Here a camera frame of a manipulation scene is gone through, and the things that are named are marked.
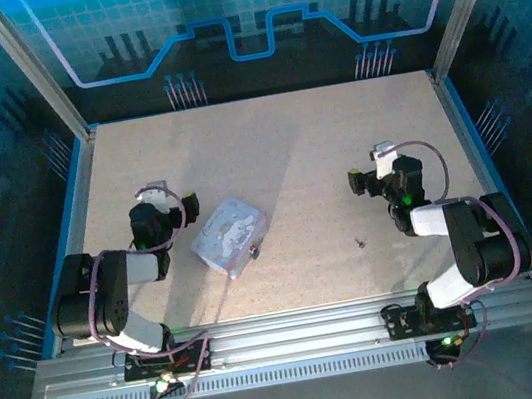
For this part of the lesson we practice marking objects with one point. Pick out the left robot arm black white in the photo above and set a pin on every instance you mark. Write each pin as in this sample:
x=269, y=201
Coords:
x=79, y=300

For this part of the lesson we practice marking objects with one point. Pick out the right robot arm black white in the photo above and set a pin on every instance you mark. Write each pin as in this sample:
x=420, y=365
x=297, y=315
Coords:
x=484, y=236

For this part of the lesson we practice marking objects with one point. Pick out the left controller board green light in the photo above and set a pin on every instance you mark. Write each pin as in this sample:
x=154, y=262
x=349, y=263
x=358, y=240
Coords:
x=164, y=385

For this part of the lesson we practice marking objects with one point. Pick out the controller board green light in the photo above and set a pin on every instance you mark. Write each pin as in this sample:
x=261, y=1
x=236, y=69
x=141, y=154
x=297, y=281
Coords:
x=164, y=385
x=446, y=343

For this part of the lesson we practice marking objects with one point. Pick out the right controller board green light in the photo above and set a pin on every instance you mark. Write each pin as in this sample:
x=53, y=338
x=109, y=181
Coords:
x=446, y=343

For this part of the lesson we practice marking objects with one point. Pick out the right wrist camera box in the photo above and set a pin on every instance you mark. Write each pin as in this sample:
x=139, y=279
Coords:
x=384, y=160

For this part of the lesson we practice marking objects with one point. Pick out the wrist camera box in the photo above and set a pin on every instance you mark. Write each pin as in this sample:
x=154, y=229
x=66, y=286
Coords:
x=157, y=192
x=384, y=160

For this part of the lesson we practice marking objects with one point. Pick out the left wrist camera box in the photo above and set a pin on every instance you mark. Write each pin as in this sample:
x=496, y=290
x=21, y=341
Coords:
x=157, y=192

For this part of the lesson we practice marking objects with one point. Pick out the aluminium table side rail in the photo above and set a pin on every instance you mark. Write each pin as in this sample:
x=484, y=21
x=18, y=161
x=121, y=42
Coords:
x=78, y=199
x=469, y=142

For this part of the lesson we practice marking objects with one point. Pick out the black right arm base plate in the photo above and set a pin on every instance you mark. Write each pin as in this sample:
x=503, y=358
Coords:
x=402, y=322

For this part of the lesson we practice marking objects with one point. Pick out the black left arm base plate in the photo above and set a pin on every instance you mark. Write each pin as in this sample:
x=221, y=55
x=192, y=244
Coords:
x=136, y=369

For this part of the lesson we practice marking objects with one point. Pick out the aluminium mounting rail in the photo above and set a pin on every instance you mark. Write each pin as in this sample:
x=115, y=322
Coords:
x=292, y=332

